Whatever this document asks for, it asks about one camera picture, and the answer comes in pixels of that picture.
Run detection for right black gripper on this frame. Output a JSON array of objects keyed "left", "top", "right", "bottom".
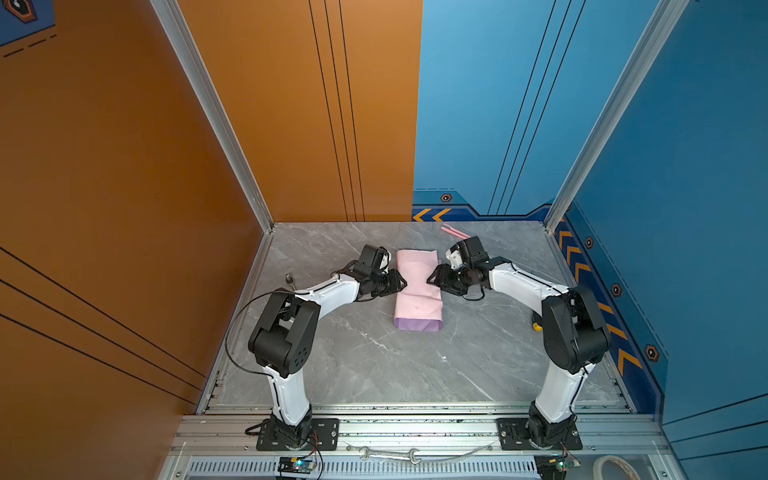
[{"left": 425, "top": 263, "right": 474, "bottom": 295}]

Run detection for pink wrapping paper sheet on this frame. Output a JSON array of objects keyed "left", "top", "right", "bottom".
[{"left": 394, "top": 250, "right": 443, "bottom": 332}]

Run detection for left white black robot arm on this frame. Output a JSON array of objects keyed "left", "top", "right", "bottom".
[{"left": 248, "top": 270, "right": 407, "bottom": 449}]

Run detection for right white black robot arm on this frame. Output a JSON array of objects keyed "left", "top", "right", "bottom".
[{"left": 427, "top": 262, "right": 611, "bottom": 449}]

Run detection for pink scissors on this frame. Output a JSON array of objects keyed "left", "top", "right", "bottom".
[{"left": 440, "top": 224, "right": 469, "bottom": 240}]

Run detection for left green circuit board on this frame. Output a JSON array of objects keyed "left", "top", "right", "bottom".
[{"left": 276, "top": 457, "right": 317, "bottom": 479}]

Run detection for green circuit board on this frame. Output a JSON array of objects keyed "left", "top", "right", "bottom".
[
  {"left": 276, "top": 457, "right": 317, "bottom": 479},
  {"left": 534, "top": 457, "right": 568, "bottom": 480}
]

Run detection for right green circuit board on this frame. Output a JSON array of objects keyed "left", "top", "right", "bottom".
[{"left": 534, "top": 457, "right": 568, "bottom": 480}]

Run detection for white tape roll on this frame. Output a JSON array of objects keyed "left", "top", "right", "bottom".
[{"left": 593, "top": 455, "right": 642, "bottom": 480}]

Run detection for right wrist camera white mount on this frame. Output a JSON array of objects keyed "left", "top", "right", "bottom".
[{"left": 446, "top": 236, "right": 490, "bottom": 270}]

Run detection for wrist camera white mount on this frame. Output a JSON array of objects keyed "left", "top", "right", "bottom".
[
  {"left": 446, "top": 236, "right": 490, "bottom": 270},
  {"left": 352, "top": 244, "right": 391, "bottom": 276}
]

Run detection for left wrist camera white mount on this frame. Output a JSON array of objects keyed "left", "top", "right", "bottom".
[{"left": 352, "top": 244, "right": 391, "bottom": 276}]

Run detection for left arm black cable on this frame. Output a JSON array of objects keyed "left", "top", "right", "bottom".
[{"left": 224, "top": 290, "right": 283, "bottom": 379}]

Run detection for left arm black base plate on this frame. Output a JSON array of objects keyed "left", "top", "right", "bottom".
[{"left": 256, "top": 417, "right": 340, "bottom": 452}]

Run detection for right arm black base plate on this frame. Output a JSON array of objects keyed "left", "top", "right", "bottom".
[{"left": 496, "top": 415, "right": 583, "bottom": 451}]

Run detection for silver wrench on rail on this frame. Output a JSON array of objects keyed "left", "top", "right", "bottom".
[{"left": 359, "top": 447, "right": 422, "bottom": 465}]

